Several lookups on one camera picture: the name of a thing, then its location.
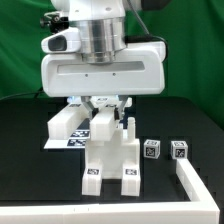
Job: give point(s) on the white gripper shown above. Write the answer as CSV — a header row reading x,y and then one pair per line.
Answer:
x,y
137,70

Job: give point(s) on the white tagged cube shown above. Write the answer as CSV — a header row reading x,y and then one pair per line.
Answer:
x,y
179,149
151,149

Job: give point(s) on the white chair seat plate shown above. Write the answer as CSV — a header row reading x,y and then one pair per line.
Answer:
x,y
114,158

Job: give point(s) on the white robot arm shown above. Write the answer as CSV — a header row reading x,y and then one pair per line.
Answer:
x,y
89,54

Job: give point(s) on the white threaded peg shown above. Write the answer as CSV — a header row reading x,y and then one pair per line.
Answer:
x,y
131,128

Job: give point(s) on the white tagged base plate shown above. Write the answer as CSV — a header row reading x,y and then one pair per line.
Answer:
x,y
76,141

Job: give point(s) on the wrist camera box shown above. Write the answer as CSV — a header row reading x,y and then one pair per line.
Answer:
x,y
66,41

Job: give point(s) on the black camera stand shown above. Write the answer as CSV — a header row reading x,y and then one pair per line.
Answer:
x,y
55,23

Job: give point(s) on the white frame wall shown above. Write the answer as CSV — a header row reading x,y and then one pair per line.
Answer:
x,y
200,209

